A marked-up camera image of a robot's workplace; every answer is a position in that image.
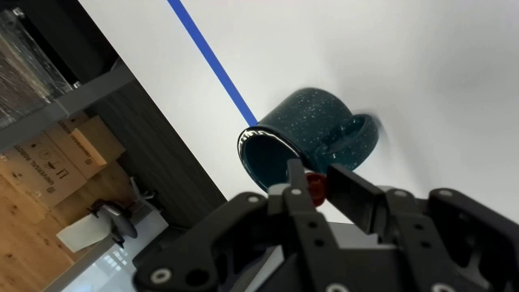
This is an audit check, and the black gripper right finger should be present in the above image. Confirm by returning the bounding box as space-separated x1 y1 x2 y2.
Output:
326 163 519 292

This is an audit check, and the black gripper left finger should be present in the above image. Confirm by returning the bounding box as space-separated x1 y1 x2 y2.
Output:
135 158 347 292

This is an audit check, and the black chair base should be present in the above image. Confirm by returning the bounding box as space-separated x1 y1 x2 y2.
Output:
90 195 154 247

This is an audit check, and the dark green speckled mug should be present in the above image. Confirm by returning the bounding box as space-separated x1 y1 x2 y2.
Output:
236 86 383 194

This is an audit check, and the white bin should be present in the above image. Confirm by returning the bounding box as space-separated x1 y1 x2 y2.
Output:
56 213 119 255

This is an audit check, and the small cardboard box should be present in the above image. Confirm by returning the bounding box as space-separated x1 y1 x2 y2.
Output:
70 116 127 171

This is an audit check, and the blue tape strip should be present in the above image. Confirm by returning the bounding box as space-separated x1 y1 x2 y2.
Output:
167 0 260 127

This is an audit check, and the large printed cardboard box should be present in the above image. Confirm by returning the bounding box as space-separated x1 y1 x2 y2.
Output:
15 134 106 208

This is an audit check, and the grey metal shelf rack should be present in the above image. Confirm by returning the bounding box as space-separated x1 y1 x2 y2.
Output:
0 62 137 155

